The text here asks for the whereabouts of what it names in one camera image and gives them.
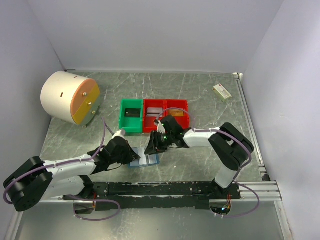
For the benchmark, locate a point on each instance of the blue card holder wallet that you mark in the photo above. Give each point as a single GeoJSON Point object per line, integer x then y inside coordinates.
{"type": "Point", "coordinates": [135, 163]}

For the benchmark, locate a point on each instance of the gold credit card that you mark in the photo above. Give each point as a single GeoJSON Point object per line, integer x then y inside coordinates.
{"type": "Point", "coordinates": [176, 112]}

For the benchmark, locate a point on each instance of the black credit card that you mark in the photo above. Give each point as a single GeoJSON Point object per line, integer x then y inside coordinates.
{"type": "Point", "coordinates": [132, 112]}

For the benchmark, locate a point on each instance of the white magnetic stripe card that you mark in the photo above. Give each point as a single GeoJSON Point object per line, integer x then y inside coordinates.
{"type": "Point", "coordinates": [145, 159]}

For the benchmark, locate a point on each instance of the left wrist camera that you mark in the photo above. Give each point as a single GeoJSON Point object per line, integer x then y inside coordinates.
{"type": "Point", "coordinates": [120, 133]}

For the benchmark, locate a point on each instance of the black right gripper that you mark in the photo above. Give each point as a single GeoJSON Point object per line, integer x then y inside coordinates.
{"type": "Point", "coordinates": [151, 148]}

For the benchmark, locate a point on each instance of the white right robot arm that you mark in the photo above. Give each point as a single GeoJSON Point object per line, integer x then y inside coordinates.
{"type": "Point", "coordinates": [230, 145]}

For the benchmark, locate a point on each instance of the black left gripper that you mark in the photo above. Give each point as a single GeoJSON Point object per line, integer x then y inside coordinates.
{"type": "Point", "coordinates": [131, 153]}

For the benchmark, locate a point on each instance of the white VIP card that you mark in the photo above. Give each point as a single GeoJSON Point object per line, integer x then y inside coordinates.
{"type": "Point", "coordinates": [154, 111]}

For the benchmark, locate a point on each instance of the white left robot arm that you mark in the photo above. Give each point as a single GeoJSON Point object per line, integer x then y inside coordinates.
{"type": "Point", "coordinates": [38, 180]}

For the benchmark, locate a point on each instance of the green plastic bin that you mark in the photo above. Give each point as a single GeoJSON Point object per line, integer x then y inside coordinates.
{"type": "Point", "coordinates": [130, 125]}

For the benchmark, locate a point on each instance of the round drawer cabinet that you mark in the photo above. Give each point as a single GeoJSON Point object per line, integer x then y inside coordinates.
{"type": "Point", "coordinates": [70, 97]}

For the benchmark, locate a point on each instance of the small white card box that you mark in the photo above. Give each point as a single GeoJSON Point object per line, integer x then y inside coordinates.
{"type": "Point", "coordinates": [221, 92]}

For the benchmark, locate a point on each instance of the red plastic bin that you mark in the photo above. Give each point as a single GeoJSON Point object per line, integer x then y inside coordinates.
{"type": "Point", "coordinates": [148, 124]}
{"type": "Point", "coordinates": [181, 104]}

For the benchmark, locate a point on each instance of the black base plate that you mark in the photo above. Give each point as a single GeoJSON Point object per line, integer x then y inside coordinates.
{"type": "Point", "coordinates": [149, 195]}

